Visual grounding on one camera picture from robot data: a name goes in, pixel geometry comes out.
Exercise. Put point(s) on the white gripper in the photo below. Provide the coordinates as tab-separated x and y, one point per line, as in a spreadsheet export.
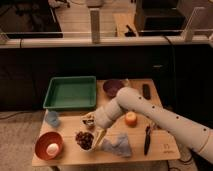
89	122

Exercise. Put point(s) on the dark grapes bunch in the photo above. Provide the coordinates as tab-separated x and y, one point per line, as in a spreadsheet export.
84	139

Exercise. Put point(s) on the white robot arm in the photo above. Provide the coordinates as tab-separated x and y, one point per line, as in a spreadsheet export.
196	136

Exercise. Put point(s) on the blue crumpled cloth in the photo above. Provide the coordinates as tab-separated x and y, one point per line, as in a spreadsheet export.
121	147

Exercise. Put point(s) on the wooden board table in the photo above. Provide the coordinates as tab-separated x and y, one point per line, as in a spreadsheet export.
162	147

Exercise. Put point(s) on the orange fruit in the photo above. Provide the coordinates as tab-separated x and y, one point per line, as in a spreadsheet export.
131	119

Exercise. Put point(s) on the purple bowl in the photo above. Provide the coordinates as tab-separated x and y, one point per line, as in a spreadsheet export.
112	86

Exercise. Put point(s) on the green plastic tray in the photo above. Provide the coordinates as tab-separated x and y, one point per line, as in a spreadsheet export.
71	93

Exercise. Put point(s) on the white egg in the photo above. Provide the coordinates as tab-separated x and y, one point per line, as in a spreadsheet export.
52	149

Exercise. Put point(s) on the red bowl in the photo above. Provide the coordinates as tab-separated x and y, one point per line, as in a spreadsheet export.
44	141

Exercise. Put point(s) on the black rectangular block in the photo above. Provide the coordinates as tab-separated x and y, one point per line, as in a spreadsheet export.
146	91

